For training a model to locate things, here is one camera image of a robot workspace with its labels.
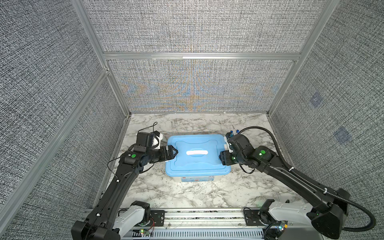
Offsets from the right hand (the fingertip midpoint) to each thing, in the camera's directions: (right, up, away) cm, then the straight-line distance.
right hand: (224, 154), depth 77 cm
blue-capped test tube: (+4, +12, -10) cm, 16 cm away
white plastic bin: (-13, -14, +4) cm, 20 cm away
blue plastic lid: (-14, -1, 0) cm, 14 cm away
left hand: (-27, +1, -1) cm, 27 cm away
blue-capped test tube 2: (+1, +12, -8) cm, 15 cm away
